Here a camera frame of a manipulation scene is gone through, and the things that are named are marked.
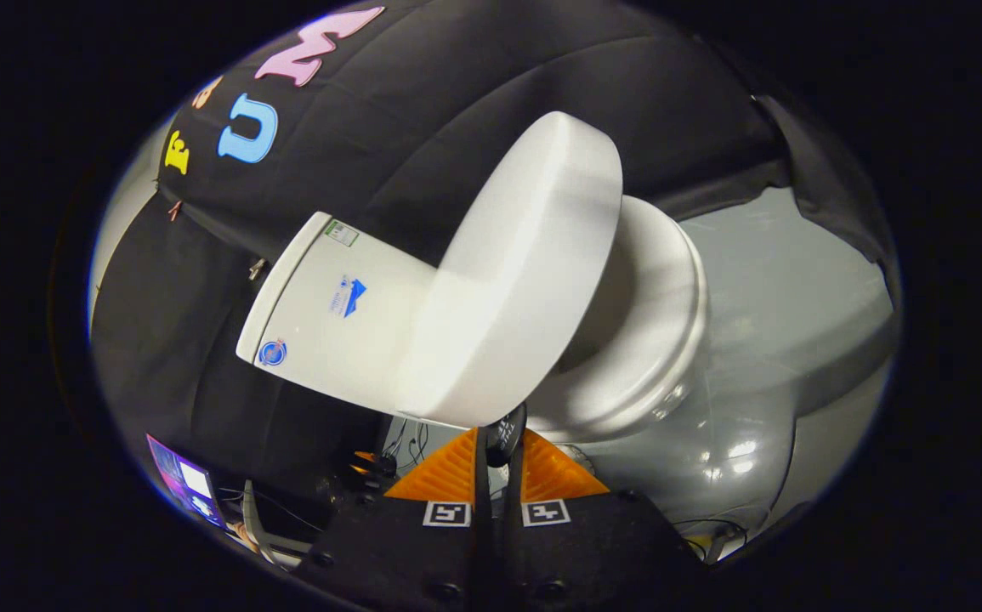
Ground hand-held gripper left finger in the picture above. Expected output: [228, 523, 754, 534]
[291, 428, 496, 612]

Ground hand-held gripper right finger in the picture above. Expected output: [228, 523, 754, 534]
[503, 429, 712, 612]

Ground black lid pull handle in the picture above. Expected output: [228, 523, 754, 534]
[485, 402, 528, 468]

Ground white toilet seat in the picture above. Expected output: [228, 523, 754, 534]
[529, 195, 710, 443]

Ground white toilet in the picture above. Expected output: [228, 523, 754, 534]
[236, 194, 798, 532]

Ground laptop screen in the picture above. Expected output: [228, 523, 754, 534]
[146, 433, 230, 530]

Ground black backdrop cloth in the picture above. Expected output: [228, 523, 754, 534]
[91, 0, 900, 511]

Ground black floor cable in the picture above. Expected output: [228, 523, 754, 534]
[376, 418, 434, 477]

